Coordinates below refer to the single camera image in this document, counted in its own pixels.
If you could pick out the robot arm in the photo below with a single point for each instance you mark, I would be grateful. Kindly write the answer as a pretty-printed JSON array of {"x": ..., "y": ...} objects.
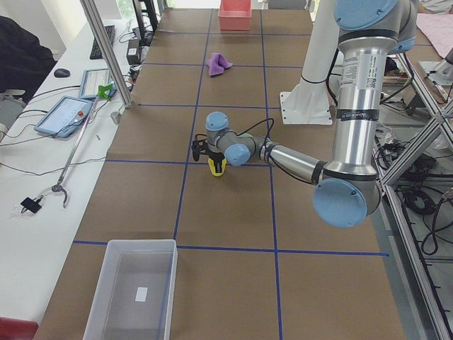
[{"x": 341, "y": 84}]

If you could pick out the near blue teach pendant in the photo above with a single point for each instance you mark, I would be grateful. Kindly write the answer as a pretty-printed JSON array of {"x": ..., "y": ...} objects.
[{"x": 64, "y": 117}]

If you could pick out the black power adapter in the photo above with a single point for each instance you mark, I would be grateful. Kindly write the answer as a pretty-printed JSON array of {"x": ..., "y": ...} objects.
[{"x": 134, "y": 52}]

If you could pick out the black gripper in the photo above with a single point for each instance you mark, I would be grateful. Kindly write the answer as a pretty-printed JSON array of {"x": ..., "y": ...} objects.
[{"x": 215, "y": 156}]

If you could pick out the blue teach pendant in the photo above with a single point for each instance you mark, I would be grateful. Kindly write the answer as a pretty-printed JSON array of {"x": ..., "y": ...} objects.
[
  {"x": 92, "y": 79},
  {"x": 64, "y": 117}
]

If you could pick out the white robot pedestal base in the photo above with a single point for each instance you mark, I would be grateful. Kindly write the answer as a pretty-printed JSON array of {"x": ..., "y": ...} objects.
[{"x": 308, "y": 102}]

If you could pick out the aluminium frame post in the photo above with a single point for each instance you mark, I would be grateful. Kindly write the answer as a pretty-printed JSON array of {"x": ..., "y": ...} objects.
[{"x": 95, "y": 21}]

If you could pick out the purple cloth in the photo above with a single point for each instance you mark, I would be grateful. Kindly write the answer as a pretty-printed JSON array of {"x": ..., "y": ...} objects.
[{"x": 217, "y": 64}]

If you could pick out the black computer mouse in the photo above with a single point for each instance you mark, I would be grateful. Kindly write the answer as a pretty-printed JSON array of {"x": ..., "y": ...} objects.
[{"x": 62, "y": 73}]

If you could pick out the small black adapter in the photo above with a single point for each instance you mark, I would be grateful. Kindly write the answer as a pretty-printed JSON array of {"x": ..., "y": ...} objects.
[{"x": 31, "y": 205}]

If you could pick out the clear plastic storage box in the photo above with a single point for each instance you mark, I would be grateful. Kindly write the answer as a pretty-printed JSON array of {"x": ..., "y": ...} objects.
[{"x": 134, "y": 293}]

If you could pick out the pink plastic bin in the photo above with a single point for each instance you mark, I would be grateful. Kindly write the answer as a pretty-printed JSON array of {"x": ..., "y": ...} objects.
[{"x": 235, "y": 15}]

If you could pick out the reacher grabber tool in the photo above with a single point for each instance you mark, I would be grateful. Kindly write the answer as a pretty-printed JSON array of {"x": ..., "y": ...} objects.
[{"x": 58, "y": 187}]

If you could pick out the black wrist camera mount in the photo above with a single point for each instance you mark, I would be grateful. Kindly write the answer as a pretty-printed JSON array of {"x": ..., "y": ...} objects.
[{"x": 199, "y": 148}]

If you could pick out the yellow plastic cup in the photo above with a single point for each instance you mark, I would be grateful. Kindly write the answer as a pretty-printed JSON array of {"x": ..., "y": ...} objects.
[{"x": 217, "y": 167}]

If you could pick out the far blue teach pendant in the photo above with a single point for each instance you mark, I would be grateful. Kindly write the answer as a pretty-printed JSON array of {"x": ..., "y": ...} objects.
[{"x": 92, "y": 79}]

